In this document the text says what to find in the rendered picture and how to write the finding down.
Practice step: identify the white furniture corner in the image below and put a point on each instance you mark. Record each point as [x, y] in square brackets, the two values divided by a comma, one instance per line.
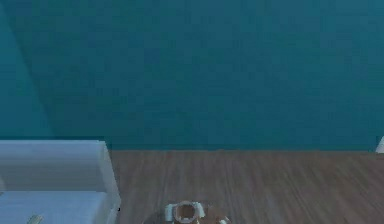
[380, 145]

